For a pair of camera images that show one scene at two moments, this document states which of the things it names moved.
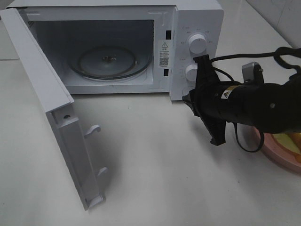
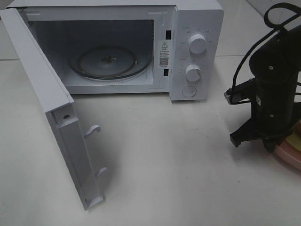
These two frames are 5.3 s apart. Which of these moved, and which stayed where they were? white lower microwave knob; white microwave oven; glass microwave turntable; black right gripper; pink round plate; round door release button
Moved: pink round plate; black right gripper
Stayed: white lower microwave knob; glass microwave turntable; round door release button; white microwave oven
